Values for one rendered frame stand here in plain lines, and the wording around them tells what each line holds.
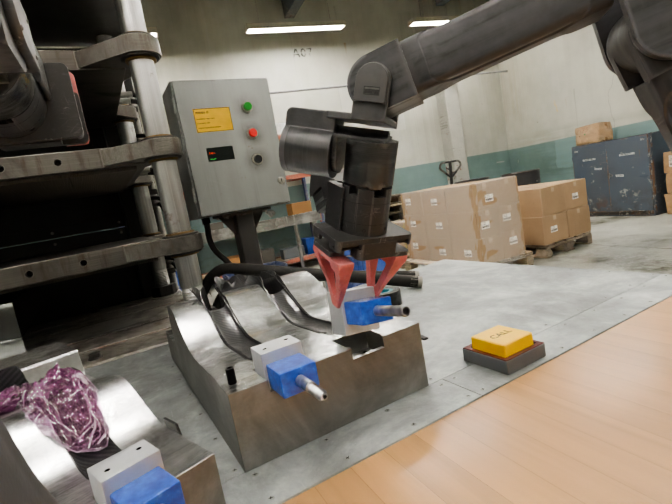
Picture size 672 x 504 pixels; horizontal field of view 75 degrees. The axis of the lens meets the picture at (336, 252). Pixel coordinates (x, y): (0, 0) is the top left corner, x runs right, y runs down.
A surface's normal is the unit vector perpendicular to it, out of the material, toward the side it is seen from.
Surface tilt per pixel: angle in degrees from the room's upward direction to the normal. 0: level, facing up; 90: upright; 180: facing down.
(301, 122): 90
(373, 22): 90
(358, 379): 90
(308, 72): 90
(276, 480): 0
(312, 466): 0
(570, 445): 0
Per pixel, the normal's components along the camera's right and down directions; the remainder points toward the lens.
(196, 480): 0.72, -0.04
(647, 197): -0.91, 0.22
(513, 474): -0.18, -0.98
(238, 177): 0.48, 0.04
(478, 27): -0.31, 0.13
